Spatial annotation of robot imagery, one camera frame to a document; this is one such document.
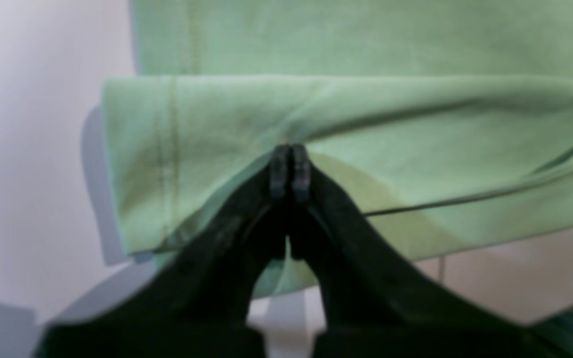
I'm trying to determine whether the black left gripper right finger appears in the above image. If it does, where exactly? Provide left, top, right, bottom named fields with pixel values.
left=289, top=145, right=564, bottom=358

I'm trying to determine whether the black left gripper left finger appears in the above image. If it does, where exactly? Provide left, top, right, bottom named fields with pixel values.
left=34, top=145, right=290, bottom=358

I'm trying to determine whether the light green T-shirt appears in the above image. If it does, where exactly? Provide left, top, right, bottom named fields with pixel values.
left=101, top=0, right=573, bottom=299

